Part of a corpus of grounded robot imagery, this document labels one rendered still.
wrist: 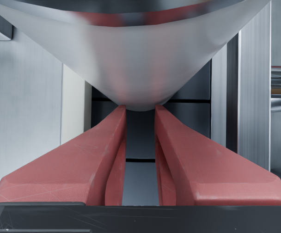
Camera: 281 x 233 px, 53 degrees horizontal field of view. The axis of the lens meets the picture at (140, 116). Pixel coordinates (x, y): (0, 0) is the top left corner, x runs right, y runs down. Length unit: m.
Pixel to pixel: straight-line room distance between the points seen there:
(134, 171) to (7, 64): 0.14
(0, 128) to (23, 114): 0.02
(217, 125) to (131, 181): 0.07
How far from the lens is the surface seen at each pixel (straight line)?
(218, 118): 0.19
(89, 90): 0.16
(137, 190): 0.18
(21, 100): 0.25
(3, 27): 0.25
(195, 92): 0.18
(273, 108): 0.22
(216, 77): 0.19
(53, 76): 0.24
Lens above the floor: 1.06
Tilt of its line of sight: 88 degrees down
